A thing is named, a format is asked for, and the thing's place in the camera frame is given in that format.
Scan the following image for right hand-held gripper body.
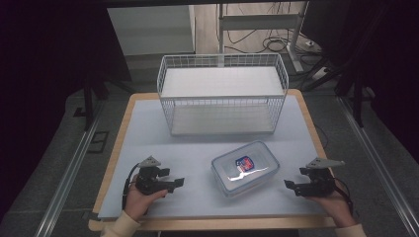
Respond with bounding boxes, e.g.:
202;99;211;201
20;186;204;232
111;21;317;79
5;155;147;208
294;156;346;198

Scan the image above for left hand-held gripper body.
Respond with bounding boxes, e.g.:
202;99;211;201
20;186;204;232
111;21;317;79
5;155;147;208
134;155;176;197

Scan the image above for person's left hand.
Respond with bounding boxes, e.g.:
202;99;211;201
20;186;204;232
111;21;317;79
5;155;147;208
124;174;169;222

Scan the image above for person's right hand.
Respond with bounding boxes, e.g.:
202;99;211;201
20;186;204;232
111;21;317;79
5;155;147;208
304;183;356;228

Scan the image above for white table mat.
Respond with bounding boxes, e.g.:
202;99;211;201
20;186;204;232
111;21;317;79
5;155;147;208
98;95;330;221

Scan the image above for clear plastic food container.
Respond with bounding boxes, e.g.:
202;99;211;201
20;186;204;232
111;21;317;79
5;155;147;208
210;140;281;198

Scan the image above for black floor plate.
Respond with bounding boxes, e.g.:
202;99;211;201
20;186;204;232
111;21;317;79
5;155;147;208
86;130;111;154

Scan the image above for black stand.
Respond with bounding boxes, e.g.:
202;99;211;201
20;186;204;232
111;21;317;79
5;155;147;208
72;73;110;132
304;58;377;128

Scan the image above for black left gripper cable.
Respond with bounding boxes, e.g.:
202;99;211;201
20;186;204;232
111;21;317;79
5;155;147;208
122;162;140;211

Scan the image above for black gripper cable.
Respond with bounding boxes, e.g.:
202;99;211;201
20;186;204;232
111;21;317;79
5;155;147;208
333;177;355;216
122;162;140;211

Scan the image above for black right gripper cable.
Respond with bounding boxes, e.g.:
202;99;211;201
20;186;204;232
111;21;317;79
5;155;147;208
333;177;355;216

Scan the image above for metal floor rail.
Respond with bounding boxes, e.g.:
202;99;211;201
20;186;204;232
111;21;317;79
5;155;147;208
34;102;107;237
336;96;419;237

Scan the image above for white wire basket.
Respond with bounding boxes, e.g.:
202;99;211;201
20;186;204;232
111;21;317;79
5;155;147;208
156;52;291;137

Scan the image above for black floor cables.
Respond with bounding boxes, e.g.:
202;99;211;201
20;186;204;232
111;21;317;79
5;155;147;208
223;3;325;67

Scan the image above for white metal desk frame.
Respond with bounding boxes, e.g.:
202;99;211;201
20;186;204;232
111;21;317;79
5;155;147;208
216;1;310;74

